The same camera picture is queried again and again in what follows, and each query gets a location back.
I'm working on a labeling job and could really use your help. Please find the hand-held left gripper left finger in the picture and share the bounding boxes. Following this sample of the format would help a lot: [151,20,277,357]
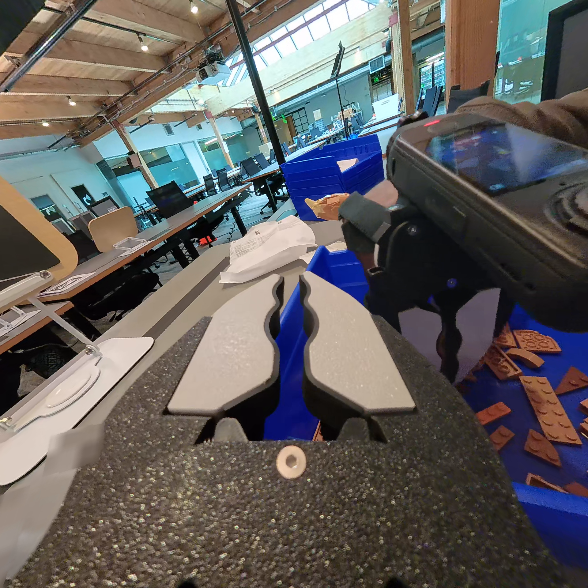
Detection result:
[166,274,285,416]

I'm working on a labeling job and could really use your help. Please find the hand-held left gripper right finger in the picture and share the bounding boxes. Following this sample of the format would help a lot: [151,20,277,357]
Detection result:
[299,271,416,418]

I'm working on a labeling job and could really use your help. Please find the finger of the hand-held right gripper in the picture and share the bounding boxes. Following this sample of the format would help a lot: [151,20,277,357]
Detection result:
[397,301,464,384]
[494,293,516,344]

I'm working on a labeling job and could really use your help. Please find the blue plastic bin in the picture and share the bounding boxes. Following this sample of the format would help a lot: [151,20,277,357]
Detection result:
[264,246,588,570]

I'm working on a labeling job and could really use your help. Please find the pile of brown lego pieces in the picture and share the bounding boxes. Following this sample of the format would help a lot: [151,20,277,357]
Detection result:
[455,322,588,497]

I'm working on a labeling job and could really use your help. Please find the person's right forearm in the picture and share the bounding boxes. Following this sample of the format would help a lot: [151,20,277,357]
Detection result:
[455,89,588,149]

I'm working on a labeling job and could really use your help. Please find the brown lego model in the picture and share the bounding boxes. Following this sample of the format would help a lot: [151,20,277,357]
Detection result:
[305,193,350,219]

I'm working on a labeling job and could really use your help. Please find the white paper sheets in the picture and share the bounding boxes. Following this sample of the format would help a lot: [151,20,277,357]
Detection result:
[220,216,318,285]

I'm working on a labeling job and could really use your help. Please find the white tablet stand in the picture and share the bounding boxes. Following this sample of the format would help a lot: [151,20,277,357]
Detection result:
[0,271,154,485]

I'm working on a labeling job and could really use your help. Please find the stack of blue bins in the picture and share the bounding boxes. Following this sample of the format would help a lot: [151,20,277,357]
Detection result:
[280,133,384,221]

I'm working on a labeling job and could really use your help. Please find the wooden pillar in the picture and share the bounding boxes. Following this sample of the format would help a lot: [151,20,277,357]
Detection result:
[445,0,500,99]

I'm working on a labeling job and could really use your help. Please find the black light stand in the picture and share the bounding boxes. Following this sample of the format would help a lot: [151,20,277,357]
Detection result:
[331,41,351,135]

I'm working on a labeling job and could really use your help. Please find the black monitor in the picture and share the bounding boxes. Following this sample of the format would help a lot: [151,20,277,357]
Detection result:
[541,0,588,101]

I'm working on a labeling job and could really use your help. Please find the black pole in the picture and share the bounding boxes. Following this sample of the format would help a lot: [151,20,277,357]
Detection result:
[225,0,288,166]

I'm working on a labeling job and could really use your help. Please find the ceiling projector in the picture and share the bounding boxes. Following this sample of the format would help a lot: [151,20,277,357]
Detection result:
[197,51,231,86]

